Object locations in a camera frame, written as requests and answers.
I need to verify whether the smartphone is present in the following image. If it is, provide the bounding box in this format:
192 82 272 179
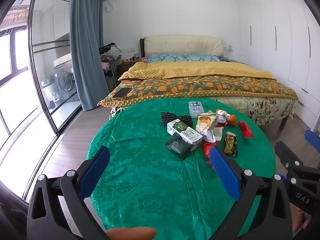
112 87 132 99

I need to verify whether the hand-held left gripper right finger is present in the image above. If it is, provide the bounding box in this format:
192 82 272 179
209 145 292 240

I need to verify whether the pile of clothes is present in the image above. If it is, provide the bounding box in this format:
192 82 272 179
99 44 122 62

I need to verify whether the dark wooden nightstand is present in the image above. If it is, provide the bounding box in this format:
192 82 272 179
117 60 137 80

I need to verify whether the gold black wrapper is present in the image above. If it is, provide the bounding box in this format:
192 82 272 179
222 133 238 157

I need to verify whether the black framed glass sliding door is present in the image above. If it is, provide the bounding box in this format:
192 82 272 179
25 0 83 137

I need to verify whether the red stick packet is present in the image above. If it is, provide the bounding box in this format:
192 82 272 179
239 120 255 139

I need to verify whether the person's left hand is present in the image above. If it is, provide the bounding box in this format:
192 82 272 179
104 226 157 240

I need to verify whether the cream padded headboard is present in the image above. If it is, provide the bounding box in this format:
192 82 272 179
144 34 223 57

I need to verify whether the white green milk carton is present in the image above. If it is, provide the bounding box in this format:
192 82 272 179
167 120 203 152

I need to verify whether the clear plastic box cartoon print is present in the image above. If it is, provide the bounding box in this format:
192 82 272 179
188 101 205 113

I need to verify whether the black foam net sleeve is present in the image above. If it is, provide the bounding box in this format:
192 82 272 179
161 111 177 125
175 115 193 128

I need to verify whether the grey blue curtain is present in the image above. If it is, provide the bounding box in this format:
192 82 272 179
69 0 110 111

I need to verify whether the white wardrobe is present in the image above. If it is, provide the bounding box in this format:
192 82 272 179
236 0 320 135

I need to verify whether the white paper cup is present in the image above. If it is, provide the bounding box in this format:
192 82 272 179
212 127 225 142

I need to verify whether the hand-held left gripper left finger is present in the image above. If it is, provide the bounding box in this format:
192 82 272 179
27 145 111 240

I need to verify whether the person's right hand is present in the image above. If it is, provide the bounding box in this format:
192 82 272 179
291 206 313 233

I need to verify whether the yellow white snack packet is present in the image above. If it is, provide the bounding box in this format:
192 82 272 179
195 113 217 143

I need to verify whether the green patterned tablecloth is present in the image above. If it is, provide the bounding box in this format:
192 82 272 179
86 97 277 238

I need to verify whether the washing machine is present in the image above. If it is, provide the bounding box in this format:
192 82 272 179
54 67 75 93

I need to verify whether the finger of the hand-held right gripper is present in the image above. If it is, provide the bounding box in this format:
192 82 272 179
274 141 304 173
304 129 320 153

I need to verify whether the dark green snack packet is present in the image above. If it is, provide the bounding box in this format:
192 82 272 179
164 132 193 161

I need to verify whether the floral bed sheet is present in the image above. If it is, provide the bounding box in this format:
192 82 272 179
210 96 297 127

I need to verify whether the yellow dotted blanket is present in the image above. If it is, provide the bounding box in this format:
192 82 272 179
117 61 278 80

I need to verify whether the shiny red wrapper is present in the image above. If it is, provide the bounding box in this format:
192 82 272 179
202 140 220 164

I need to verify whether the blue patterned pillow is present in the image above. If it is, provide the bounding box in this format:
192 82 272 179
147 54 187 64
186 54 220 62

